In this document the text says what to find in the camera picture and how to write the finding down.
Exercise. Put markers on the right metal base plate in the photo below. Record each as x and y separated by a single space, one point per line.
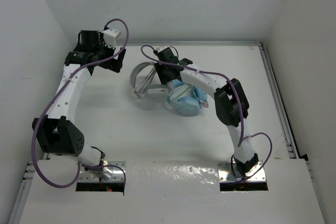
227 173

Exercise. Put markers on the white grey headphones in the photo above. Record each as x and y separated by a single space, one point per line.
145 88

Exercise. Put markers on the light blue headphones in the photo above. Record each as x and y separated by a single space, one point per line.
186 99

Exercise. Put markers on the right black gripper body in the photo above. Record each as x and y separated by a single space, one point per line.
165 75

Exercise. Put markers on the metal base plate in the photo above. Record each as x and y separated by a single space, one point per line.
227 173
113 173

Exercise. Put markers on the aluminium table frame rail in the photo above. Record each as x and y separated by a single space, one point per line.
171 161

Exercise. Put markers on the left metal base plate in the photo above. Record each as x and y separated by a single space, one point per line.
113 173

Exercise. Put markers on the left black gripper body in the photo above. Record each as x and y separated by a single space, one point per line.
102 51

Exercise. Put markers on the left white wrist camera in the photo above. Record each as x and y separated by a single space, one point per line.
110 37

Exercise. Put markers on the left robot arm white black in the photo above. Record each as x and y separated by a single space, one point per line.
57 133

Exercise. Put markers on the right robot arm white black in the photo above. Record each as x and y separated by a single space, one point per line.
231 104

